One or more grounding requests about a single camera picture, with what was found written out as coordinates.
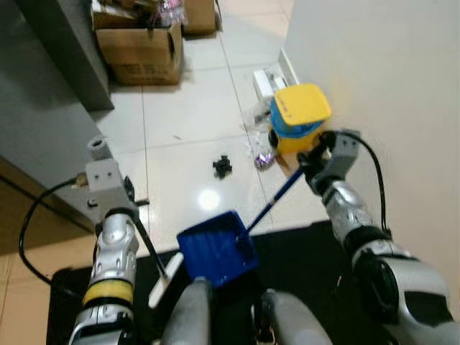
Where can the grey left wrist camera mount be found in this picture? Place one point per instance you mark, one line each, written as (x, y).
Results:
(106, 181)

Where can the large open cardboard box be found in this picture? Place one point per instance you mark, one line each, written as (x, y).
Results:
(140, 54)

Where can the grey right robot leg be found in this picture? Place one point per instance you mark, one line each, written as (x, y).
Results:
(287, 320)

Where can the white flat device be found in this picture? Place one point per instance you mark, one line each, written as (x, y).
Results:
(267, 83)

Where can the purple wrapper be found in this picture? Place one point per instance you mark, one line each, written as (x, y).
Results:
(264, 160)

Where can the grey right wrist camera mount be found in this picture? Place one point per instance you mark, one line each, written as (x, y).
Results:
(343, 152)

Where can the grey robot leg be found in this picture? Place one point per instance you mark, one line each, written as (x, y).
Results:
(188, 316)
(287, 320)

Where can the small plain cardboard box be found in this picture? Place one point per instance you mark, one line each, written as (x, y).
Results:
(200, 16)

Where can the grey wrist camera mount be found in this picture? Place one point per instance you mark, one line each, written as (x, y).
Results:
(106, 181)
(343, 152)

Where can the black floor mat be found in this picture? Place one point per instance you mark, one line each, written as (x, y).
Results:
(309, 251)

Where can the small black plastic piece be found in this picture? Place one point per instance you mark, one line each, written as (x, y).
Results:
(222, 166)

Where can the yellow and blue bin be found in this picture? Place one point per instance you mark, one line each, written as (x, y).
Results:
(298, 108)

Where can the grey left robot leg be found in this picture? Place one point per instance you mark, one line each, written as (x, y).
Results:
(188, 316)

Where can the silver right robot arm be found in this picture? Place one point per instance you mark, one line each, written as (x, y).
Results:
(402, 280)

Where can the grey cabinet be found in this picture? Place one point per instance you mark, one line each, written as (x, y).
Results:
(68, 50)

